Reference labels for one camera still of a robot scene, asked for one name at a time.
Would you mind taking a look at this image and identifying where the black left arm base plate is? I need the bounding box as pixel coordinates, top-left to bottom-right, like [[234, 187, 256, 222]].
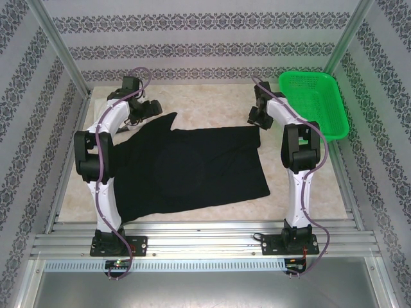
[[89, 235, 148, 257]]

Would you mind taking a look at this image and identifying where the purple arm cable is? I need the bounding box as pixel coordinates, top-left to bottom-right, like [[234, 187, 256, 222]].
[[94, 66, 153, 282], [251, 75, 332, 279]]

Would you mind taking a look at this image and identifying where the aluminium frame post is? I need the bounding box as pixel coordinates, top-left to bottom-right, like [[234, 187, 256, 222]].
[[30, 0, 92, 99], [322, 0, 380, 76]]

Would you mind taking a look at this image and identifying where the grey slotted cable duct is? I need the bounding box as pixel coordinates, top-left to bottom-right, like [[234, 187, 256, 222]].
[[43, 257, 287, 271]]

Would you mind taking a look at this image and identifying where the black t-shirt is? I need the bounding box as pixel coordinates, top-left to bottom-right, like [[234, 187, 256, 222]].
[[105, 111, 271, 224]]

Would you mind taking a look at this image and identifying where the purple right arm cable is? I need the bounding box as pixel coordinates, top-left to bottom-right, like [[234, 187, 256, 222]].
[[251, 75, 332, 279]]

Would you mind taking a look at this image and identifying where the small controller board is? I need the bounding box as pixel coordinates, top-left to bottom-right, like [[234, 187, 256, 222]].
[[284, 257, 308, 270], [105, 259, 131, 270]]

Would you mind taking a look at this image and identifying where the aluminium rail frame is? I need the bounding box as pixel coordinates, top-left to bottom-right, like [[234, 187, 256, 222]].
[[30, 210, 383, 258]]

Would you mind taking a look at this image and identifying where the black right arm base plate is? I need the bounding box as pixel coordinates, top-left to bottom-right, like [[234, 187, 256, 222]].
[[261, 233, 319, 257]]

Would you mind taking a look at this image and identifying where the green plastic basket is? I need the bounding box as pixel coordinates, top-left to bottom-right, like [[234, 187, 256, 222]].
[[277, 71, 351, 141]]

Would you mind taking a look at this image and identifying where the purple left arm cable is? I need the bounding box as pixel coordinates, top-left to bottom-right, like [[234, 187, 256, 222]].
[[94, 66, 153, 282]]

